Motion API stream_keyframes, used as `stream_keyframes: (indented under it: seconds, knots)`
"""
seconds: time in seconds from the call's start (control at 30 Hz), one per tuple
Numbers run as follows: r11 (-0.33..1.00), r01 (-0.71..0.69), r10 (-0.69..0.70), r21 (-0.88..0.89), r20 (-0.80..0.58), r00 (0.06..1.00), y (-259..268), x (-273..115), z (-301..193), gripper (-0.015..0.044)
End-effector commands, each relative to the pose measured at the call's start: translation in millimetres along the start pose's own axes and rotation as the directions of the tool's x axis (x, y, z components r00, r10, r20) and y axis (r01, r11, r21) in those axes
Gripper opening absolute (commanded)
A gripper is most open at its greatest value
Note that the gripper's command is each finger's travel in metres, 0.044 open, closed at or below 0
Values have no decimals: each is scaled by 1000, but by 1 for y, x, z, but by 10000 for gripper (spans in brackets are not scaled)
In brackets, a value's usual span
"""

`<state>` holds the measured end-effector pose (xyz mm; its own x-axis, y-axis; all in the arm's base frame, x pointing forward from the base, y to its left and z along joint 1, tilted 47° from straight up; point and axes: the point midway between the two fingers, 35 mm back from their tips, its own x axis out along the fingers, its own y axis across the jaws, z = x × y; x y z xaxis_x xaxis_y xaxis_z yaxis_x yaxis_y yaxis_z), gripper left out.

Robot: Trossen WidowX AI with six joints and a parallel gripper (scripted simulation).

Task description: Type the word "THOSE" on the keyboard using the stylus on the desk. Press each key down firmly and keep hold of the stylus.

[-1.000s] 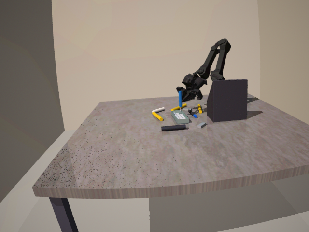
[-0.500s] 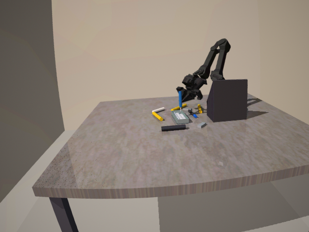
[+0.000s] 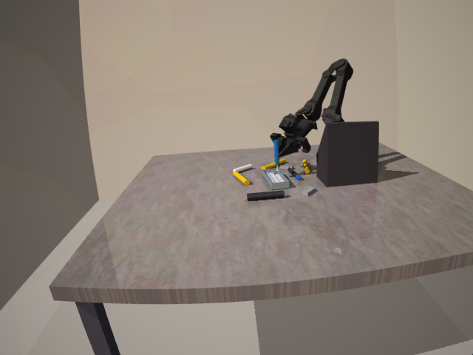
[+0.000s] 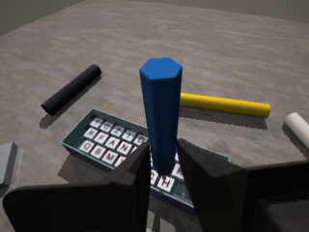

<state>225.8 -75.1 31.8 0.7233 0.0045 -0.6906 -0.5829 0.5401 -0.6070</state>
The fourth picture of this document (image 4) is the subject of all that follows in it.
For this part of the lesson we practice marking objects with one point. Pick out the grey keyboard with white letter keys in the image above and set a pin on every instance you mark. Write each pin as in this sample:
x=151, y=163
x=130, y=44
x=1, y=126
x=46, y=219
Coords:
x=105, y=140

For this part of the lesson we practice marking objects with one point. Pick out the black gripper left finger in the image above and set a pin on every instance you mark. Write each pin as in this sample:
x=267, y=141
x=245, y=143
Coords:
x=116, y=203

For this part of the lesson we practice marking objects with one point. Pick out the blue stylus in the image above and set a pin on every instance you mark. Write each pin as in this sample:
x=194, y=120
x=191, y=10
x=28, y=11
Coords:
x=161, y=82

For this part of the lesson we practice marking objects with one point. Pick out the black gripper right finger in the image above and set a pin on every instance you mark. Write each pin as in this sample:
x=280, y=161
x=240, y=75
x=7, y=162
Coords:
x=224, y=195

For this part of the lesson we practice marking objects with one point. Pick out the dark grey cylinder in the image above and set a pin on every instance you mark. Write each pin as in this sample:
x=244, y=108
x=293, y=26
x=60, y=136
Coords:
x=62, y=97

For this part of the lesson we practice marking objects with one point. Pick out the white cylinder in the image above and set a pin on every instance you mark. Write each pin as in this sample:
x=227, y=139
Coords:
x=299, y=127

